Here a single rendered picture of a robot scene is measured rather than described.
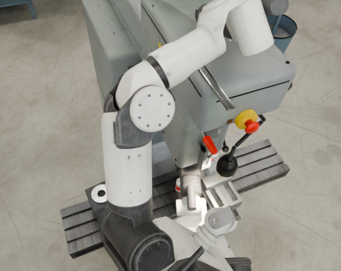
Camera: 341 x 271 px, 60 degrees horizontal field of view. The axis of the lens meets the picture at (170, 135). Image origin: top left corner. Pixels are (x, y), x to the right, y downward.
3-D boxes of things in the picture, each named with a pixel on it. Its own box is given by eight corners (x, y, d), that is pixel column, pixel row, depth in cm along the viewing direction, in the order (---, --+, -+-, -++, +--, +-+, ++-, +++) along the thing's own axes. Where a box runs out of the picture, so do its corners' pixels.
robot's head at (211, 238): (220, 243, 80) (242, 220, 79) (211, 248, 71) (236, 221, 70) (203, 225, 83) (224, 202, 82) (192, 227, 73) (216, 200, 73)
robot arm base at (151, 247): (145, 304, 58) (186, 260, 61) (113, 272, 50) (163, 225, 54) (112, 257, 69) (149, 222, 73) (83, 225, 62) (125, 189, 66)
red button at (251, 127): (258, 133, 79) (263, 123, 75) (245, 137, 78) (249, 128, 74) (251, 123, 80) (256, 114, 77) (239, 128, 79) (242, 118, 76)
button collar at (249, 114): (254, 126, 81) (261, 111, 76) (235, 132, 80) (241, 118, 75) (250, 120, 82) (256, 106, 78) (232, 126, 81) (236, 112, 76)
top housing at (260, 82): (281, 111, 85) (304, 67, 72) (198, 137, 78) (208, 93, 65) (206, 21, 110) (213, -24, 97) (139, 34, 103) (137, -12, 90)
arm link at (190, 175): (204, 159, 129) (207, 184, 122) (201, 170, 137) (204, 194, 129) (175, 158, 128) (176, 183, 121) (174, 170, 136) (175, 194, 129)
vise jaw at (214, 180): (231, 180, 154) (232, 177, 150) (205, 191, 149) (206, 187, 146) (225, 171, 157) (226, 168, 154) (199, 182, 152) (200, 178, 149)
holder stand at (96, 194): (141, 206, 150) (140, 188, 134) (100, 227, 143) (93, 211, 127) (130, 187, 156) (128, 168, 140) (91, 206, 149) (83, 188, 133)
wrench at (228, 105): (239, 107, 63) (240, 105, 63) (222, 113, 62) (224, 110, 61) (189, 41, 76) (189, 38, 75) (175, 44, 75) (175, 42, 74)
